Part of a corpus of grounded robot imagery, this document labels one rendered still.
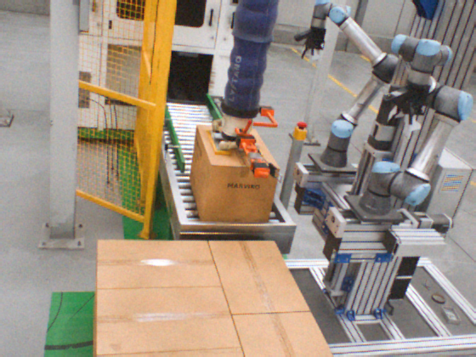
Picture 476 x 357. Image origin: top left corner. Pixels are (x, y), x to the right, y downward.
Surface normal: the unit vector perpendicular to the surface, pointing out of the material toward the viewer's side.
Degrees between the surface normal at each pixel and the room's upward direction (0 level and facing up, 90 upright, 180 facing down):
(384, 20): 90
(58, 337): 0
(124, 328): 0
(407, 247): 90
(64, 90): 90
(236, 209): 90
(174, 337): 0
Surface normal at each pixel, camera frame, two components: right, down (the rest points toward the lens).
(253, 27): -0.13, 0.58
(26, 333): 0.16, -0.88
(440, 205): 0.23, 0.47
